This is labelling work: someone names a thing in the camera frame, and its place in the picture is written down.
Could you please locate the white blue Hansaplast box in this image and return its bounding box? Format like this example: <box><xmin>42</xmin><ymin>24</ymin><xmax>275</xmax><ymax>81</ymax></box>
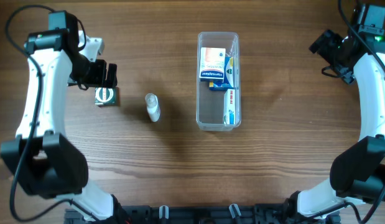
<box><xmin>198</xmin><ymin>47</ymin><xmax>226</xmax><ymax>82</ymax></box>

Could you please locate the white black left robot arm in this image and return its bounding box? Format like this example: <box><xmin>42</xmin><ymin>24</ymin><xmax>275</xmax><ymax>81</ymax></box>
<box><xmin>0</xmin><ymin>9</ymin><xmax>132</xmax><ymax>223</ymax></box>

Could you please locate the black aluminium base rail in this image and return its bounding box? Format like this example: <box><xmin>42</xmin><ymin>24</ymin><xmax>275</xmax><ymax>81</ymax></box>
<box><xmin>63</xmin><ymin>202</ymin><xmax>341</xmax><ymax>224</ymax></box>

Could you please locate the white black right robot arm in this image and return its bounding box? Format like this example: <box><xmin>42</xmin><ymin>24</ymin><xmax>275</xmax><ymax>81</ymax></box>
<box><xmin>279</xmin><ymin>1</ymin><xmax>385</xmax><ymax>223</ymax></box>

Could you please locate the white glue bottle clear cap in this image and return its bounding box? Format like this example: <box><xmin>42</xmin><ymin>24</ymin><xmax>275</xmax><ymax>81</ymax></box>
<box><xmin>145</xmin><ymin>93</ymin><xmax>160</xmax><ymax>122</ymax></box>

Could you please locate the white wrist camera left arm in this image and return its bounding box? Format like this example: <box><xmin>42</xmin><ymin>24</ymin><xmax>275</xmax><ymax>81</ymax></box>
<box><xmin>78</xmin><ymin>30</ymin><xmax>104</xmax><ymax>62</ymax></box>

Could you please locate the blue yellow medicine box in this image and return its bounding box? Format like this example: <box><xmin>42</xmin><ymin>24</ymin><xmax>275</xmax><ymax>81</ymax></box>
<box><xmin>209</xmin><ymin>57</ymin><xmax>234</xmax><ymax>91</ymax></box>

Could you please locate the green white round-logo box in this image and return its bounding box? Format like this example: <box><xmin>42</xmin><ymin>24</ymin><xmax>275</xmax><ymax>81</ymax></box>
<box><xmin>95</xmin><ymin>87</ymin><xmax>118</xmax><ymax>106</ymax></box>

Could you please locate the clear plastic container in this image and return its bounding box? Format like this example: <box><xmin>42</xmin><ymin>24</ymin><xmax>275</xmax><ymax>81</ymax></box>
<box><xmin>196</xmin><ymin>32</ymin><xmax>241</xmax><ymax>131</ymax></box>

